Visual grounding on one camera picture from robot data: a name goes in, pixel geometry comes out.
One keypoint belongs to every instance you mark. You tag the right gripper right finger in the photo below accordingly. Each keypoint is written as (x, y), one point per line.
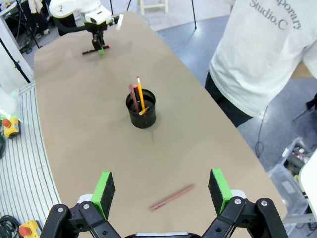
(219, 193)

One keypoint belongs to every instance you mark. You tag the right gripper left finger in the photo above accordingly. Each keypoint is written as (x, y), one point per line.
(104, 196)

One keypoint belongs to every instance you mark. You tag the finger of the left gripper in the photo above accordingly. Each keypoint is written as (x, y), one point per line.
(101, 51)
(95, 45)

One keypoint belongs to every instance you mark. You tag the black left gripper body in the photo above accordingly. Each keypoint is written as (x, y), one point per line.
(97, 36)

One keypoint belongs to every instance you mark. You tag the maroon pen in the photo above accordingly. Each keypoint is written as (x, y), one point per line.
(172, 197)
(131, 91)

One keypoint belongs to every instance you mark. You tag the long yellow pencil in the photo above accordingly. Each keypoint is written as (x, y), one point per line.
(140, 94)

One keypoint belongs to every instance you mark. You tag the short orange pencil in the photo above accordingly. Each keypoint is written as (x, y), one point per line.
(143, 111)

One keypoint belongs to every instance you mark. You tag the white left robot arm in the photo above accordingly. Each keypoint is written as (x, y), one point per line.
(64, 7)

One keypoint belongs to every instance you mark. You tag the black mesh pen holder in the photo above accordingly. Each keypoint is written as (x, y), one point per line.
(142, 121)

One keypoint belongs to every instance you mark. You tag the pale wooden stool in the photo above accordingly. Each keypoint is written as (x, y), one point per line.
(142, 6)

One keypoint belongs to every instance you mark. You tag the clear plastic storage bin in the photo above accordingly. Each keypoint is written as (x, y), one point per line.
(284, 183)

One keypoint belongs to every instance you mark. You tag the black tripod with knob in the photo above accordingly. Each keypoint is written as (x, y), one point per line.
(17, 65)

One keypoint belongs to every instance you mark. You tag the yellow emergency stop box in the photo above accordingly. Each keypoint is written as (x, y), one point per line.
(12, 129)
(27, 230)

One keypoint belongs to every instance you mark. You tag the white table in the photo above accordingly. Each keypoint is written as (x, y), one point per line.
(309, 178)

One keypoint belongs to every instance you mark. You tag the person in white T-shirt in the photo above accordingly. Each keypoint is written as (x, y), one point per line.
(260, 62)

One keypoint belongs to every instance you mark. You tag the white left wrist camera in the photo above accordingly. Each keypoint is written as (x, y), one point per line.
(120, 21)

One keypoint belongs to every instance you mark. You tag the striped metal base plate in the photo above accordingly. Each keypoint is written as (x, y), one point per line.
(27, 173)

